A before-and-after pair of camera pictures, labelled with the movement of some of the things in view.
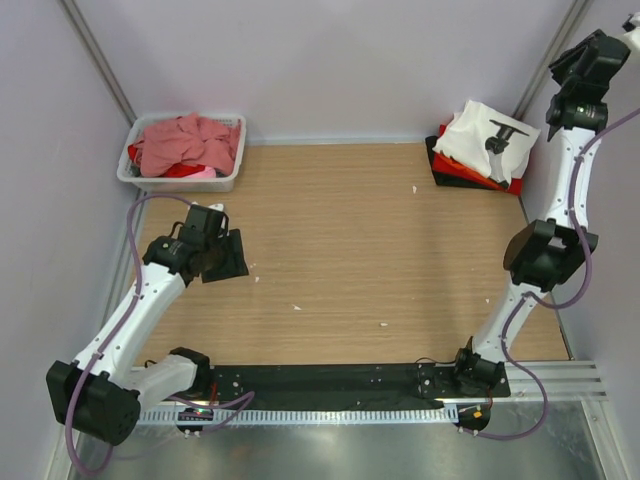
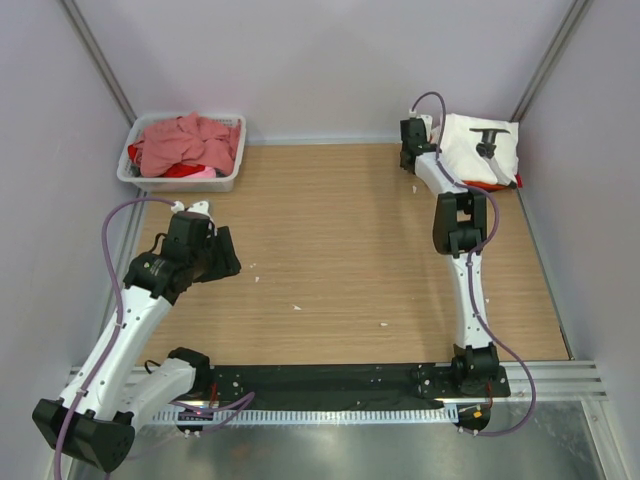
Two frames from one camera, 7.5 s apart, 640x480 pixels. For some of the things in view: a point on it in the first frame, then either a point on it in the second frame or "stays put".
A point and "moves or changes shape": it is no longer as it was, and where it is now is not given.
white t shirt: [489, 139] moves or changes shape
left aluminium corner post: [98, 58] stays put
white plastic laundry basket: [149, 184] stays put
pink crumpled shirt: [189, 140] stays put
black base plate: [343, 386] stays put
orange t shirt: [448, 164] → [486, 186]
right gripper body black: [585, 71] → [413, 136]
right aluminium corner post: [576, 12] stays put
